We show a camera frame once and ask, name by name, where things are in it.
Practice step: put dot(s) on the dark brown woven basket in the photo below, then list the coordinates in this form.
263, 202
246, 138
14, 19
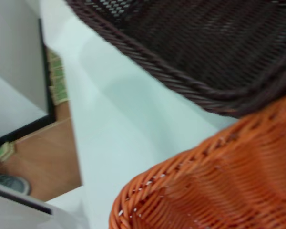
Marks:
205, 47

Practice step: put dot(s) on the orange woven basket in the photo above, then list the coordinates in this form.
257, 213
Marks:
217, 181

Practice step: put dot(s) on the green beige woven mat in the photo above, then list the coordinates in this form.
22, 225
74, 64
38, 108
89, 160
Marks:
58, 78
3, 152

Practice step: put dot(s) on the white cabinet with black edge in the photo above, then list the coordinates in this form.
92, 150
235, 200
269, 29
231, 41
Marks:
14, 59

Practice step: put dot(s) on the grey sneaker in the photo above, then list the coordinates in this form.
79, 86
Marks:
9, 182

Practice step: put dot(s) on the white panel with dark edge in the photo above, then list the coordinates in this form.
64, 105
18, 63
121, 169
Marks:
12, 210

